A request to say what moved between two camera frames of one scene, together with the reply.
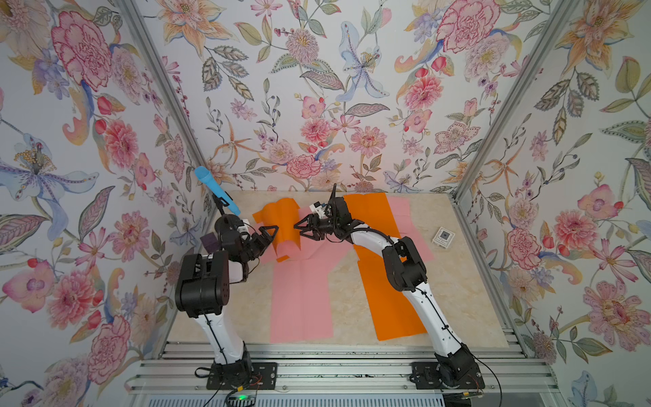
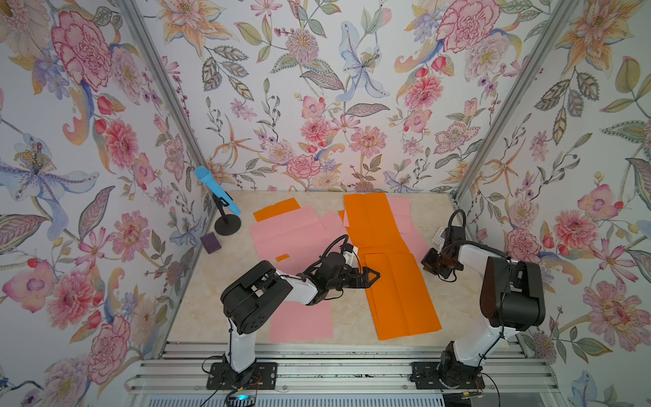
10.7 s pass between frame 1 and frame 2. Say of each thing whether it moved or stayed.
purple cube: stayed
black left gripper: moved
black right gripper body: moved
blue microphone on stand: stayed
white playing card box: stayed
